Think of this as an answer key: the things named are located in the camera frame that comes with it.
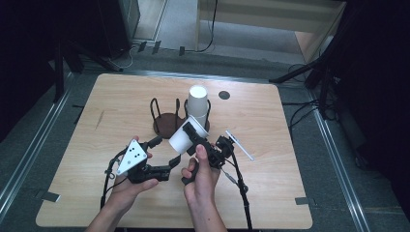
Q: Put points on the black metal stand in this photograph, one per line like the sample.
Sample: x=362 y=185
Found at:
x=324 y=83
x=59 y=71

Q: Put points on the metal frame rail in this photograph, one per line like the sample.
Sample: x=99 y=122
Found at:
x=32 y=151
x=341 y=167

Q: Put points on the person's right hand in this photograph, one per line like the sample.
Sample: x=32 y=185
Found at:
x=201 y=183

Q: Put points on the dark curtain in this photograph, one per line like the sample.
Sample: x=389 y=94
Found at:
x=380 y=80
x=22 y=48

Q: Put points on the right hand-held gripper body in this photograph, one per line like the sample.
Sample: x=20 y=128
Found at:
x=222 y=151

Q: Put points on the grey tape piece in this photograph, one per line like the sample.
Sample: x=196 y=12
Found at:
x=303 y=200
x=50 y=196

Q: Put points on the dark cabinet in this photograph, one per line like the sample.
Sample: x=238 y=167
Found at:
x=117 y=25

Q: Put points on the small black plug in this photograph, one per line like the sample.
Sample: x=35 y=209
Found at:
x=182 y=51

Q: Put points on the person's left hand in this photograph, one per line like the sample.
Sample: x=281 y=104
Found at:
x=129 y=191

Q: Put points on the black round table grommet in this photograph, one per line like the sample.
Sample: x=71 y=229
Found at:
x=224 y=95

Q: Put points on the light wooden furniture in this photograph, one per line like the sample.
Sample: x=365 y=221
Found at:
x=274 y=14

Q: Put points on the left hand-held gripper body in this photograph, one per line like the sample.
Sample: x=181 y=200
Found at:
x=132 y=158

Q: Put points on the white paper cup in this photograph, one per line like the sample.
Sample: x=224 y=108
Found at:
x=197 y=100
x=203 y=120
x=179 y=141

